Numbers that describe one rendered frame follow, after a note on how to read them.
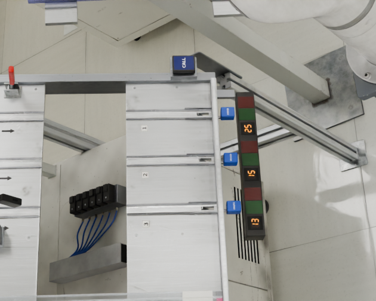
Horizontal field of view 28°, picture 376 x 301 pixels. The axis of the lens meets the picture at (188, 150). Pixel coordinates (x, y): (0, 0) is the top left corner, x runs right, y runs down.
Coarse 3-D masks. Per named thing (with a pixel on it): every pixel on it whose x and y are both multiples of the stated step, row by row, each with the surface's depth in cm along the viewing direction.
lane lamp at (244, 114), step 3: (252, 108) 169; (240, 111) 168; (243, 111) 168; (246, 111) 168; (249, 111) 168; (252, 111) 168; (240, 114) 168; (243, 114) 168; (246, 114) 168; (249, 114) 168; (252, 114) 168; (240, 117) 168; (243, 117) 168; (246, 117) 168; (249, 117) 168; (252, 117) 168
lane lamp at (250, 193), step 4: (244, 188) 161; (248, 188) 161; (252, 188) 161; (256, 188) 161; (260, 188) 161; (248, 192) 160; (252, 192) 161; (256, 192) 161; (260, 192) 161; (248, 196) 160; (252, 196) 160; (256, 196) 160; (260, 196) 160; (248, 200) 160; (252, 200) 160; (256, 200) 160
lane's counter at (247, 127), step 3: (243, 123) 167; (246, 123) 167; (249, 123) 167; (252, 123) 167; (243, 126) 167; (246, 126) 167; (249, 126) 167; (252, 126) 167; (243, 129) 166; (246, 129) 166; (249, 129) 166; (252, 129) 167; (243, 132) 166; (246, 132) 166; (249, 132) 166; (252, 132) 166
